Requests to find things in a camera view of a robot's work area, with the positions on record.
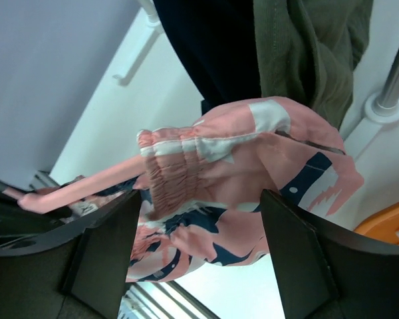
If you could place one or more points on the orange plastic basket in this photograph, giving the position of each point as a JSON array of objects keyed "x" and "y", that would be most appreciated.
[{"x": 382, "y": 226}]

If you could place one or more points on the navy blue shorts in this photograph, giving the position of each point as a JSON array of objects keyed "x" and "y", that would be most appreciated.
[{"x": 215, "y": 42}]

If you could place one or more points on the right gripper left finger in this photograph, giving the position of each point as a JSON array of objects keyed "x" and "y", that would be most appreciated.
[{"x": 76, "y": 270}]

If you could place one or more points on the pink patterned shorts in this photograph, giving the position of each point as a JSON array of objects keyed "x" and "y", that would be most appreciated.
[{"x": 202, "y": 186}]

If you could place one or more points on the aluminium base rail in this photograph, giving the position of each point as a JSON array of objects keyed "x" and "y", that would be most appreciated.
[{"x": 144, "y": 300}]

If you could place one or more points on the olive green shorts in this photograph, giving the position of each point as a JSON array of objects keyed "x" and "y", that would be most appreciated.
[{"x": 308, "y": 50}]

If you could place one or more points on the white and steel clothes rack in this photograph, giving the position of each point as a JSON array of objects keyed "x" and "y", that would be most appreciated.
[{"x": 380, "y": 110}]

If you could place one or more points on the pink hanger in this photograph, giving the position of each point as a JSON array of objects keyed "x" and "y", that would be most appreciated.
[{"x": 64, "y": 196}]

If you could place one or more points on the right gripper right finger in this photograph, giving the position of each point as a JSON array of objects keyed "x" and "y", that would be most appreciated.
[{"x": 327, "y": 271}]

